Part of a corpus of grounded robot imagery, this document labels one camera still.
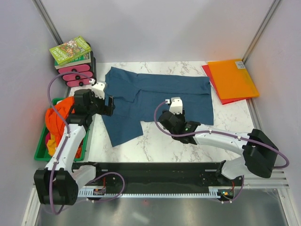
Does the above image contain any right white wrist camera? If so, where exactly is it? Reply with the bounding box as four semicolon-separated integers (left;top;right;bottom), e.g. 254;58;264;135
166;97;184;115

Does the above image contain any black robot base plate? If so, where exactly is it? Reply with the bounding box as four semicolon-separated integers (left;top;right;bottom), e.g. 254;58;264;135
87;162;242;194

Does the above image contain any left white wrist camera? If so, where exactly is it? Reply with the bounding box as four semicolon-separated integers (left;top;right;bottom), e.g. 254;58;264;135
91;81;107;100

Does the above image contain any black pink drawer organizer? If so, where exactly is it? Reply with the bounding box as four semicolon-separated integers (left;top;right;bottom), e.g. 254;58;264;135
57;56;96;87

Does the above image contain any blue polo shirt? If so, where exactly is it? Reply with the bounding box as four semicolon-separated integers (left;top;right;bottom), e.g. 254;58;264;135
103;67;214;146

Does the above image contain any orange shirt in bin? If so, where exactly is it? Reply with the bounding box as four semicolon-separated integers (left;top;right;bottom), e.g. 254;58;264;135
45;97;74;145

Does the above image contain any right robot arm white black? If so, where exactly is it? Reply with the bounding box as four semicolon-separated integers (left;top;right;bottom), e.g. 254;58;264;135
158;110;278;186

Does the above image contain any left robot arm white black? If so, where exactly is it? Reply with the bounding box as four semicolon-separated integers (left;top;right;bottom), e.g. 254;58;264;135
33;89;115;206

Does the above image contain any grey slotted cable duct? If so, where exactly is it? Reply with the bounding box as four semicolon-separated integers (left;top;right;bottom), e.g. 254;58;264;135
78;186;234;198

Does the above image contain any light green book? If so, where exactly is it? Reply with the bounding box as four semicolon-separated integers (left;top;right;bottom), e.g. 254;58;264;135
49;36;92;66

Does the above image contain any dark green book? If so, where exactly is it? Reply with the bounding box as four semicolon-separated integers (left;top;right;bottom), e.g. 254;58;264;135
54;51;93;70

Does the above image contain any orange plastic folder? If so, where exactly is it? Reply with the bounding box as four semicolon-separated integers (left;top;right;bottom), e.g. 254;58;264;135
208;59;260;99

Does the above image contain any red plastic folder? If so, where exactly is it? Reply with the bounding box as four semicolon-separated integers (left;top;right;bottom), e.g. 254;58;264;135
202;65;246;105

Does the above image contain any yellow shirt in bin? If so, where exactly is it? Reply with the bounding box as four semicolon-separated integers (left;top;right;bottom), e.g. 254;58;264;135
46;138;58;156

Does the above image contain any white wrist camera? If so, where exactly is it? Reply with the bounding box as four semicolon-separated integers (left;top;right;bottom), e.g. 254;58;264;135
91;81;107;100
166;97;184;115

